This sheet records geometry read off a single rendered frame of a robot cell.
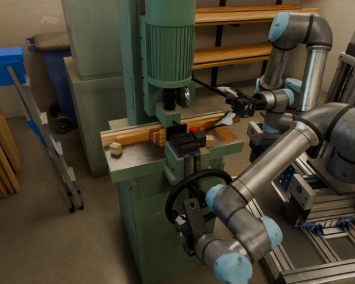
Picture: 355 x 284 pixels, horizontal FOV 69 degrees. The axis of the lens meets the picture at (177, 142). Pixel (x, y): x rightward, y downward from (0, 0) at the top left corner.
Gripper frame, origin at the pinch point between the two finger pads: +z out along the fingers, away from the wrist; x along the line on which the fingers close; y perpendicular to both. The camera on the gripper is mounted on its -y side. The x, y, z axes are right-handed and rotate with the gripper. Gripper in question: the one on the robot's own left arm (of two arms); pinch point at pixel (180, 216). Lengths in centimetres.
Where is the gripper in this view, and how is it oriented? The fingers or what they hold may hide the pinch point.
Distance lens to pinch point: 92.6
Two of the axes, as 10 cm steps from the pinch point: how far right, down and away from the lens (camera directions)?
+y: 1.7, 9.8, 1.0
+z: -3.5, -0.4, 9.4
